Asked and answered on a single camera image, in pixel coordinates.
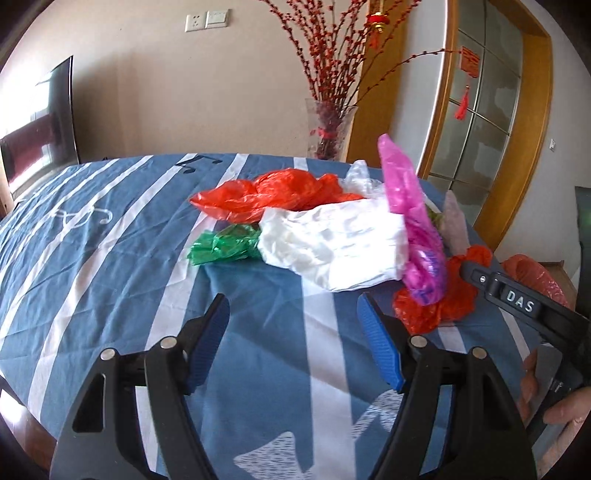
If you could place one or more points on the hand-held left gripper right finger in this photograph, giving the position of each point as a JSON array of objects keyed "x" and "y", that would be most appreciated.
[{"x": 375, "y": 328}]

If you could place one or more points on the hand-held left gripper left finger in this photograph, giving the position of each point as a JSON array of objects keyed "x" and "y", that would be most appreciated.
[{"x": 213, "y": 323}]

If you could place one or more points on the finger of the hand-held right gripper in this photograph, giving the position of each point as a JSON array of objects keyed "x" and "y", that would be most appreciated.
[{"x": 475, "y": 275}]

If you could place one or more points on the red plastic basket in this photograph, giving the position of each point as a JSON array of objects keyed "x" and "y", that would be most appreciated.
[{"x": 538, "y": 277}]

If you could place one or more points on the small red plastic bag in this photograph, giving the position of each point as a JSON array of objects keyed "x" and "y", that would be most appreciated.
[{"x": 455, "y": 300}]

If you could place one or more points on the pink plastic bag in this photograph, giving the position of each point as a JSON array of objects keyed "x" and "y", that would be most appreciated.
[{"x": 418, "y": 230}]

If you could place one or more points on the green plastic bag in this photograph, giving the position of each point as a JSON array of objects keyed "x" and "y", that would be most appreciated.
[{"x": 221, "y": 243}]

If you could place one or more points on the white plastic bag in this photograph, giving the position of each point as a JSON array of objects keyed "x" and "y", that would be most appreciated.
[{"x": 337, "y": 240}]

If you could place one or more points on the large red plastic bag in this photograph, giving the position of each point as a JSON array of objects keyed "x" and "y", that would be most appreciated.
[{"x": 277, "y": 191}]

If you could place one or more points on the clear plastic bag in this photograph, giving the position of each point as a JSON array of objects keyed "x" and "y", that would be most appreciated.
[{"x": 362, "y": 182}]

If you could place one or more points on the person's right hand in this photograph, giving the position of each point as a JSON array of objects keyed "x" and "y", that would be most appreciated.
[{"x": 527, "y": 383}]

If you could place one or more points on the translucent plastic bag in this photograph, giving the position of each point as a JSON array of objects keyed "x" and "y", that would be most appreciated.
[{"x": 455, "y": 221}]

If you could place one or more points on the blue white striped tablecloth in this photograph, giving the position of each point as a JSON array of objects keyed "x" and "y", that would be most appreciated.
[{"x": 115, "y": 240}]

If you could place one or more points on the red hanging tassel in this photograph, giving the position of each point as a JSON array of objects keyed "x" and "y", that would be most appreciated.
[{"x": 462, "y": 104}]

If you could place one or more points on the glass vase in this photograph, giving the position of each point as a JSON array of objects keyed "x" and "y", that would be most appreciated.
[{"x": 330, "y": 131}]

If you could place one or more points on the red paper door decoration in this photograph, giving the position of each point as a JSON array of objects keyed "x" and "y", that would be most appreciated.
[{"x": 471, "y": 62}]

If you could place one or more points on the wooden table edge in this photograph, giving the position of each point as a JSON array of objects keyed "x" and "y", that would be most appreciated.
[{"x": 23, "y": 424}]

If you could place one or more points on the flat screen television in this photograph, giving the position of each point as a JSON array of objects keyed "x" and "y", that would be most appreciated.
[{"x": 41, "y": 129}]

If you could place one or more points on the red berry branches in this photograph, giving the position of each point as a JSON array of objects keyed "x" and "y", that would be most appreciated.
[{"x": 332, "y": 55}]

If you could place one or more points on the red lantern ornament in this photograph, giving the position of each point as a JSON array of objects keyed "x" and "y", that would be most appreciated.
[{"x": 378, "y": 22}]

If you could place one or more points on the glass door with wooden frame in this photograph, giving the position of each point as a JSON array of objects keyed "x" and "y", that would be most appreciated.
[{"x": 489, "y": 115}]

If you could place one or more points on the wooden wall trim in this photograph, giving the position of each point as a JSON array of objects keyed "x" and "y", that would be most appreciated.
[{"x": 374, "y": 106}]

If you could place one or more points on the white wall socket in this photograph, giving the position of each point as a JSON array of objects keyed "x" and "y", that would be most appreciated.
[{"x": 193, "y": 22}]

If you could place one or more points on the white light switch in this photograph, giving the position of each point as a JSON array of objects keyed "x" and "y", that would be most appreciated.
[{"x": 216, "y": 18}]

